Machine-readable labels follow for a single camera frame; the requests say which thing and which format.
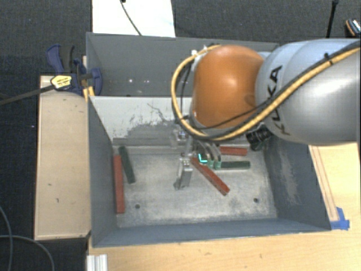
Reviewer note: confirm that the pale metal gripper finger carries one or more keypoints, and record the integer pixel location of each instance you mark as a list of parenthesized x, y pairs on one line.
[(188, 178), (180, 171)]

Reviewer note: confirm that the red-brown flat block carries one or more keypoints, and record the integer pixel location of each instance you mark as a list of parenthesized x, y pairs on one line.
[(234, 151), (119, 185), (214, 179)]

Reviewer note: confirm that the grey metal bin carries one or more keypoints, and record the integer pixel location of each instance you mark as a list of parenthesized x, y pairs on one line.
[(180, 207)]

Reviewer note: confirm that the dark green flat block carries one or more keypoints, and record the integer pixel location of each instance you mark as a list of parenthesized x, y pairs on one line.
[(235, 165), (127, 165)]

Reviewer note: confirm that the pale wood board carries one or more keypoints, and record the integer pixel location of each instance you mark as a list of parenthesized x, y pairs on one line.
[(62, 162)]

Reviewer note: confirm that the black cylinder on white bracket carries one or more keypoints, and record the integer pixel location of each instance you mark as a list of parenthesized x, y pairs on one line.
[(258, 137)]

